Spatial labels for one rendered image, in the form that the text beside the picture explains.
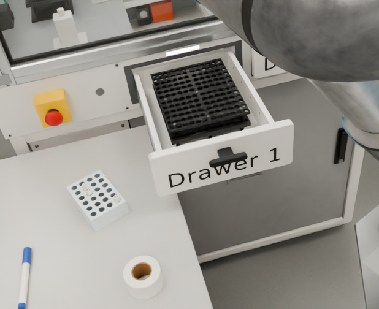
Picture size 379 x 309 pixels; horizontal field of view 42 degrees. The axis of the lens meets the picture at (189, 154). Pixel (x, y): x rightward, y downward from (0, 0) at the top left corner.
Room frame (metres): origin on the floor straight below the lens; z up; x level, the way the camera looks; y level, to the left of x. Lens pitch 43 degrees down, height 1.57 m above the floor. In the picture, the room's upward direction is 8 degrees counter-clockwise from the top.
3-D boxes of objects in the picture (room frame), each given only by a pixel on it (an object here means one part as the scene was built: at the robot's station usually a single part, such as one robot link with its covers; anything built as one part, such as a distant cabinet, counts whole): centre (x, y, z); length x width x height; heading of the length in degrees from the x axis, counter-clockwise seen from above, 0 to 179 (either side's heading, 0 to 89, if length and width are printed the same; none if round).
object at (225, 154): (0.69, -0.07, 0.91); 0.07 x 0.04 x 0.01; 98
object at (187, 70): (0.92, -0.04, 0.87); 0.22 x 0.18 x 0.06; 8
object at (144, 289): (0.53, 0.12, 0.78); 0.07 x 0.07 x 0.04
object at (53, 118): (0.93, 0.30, 0.88); 0.04 x 0.03 x 0.04; 98
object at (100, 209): (0.74, 0.21, 0.78); 0.12 x 0.08 x 0.04; 29
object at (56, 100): (0.96, 0.30, 0.88); 0.07 x 0.05 x 0.07; 98
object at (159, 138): (0.92, -0.04, 0.86); 0.40 x 0.26 x 0.06; 8
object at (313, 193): (1.51, 0.00, 0.40); 1.03 x 0.95 x 0.80; 98
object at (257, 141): (0.72, -0.07, 0.87); 0.29 x 0.02 x 0.11; 98
